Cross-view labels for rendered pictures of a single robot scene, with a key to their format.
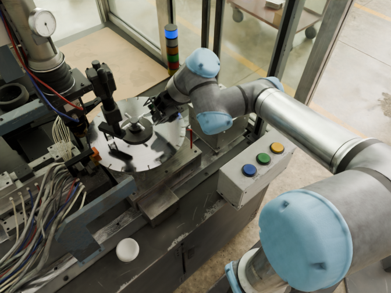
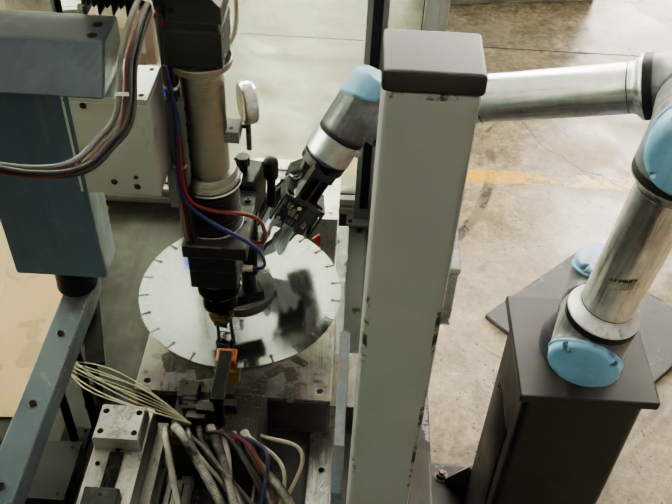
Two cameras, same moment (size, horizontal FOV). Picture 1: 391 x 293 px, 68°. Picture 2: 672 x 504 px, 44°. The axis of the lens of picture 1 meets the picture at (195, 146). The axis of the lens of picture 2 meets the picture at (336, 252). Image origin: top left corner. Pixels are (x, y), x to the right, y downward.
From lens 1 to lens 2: 84 cm
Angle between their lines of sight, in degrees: 33
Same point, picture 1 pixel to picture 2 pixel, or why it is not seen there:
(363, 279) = not seen: hidden behind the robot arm
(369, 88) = not seen: hidden behind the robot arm
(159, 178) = (326, 345)
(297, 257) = not seen: outside the picture
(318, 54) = (437, 23)
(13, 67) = (109, 240)
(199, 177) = (353, 321)
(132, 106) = (183, 262)
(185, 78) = (364, 118)
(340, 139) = (617, 71)
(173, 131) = (295, 253)
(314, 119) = (568, 72)
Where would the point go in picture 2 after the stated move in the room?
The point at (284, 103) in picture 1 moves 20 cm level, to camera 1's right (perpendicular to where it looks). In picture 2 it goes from (510, 79) to (581, 35)
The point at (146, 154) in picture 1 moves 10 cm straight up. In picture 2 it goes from (302, 307) to (303, 262)
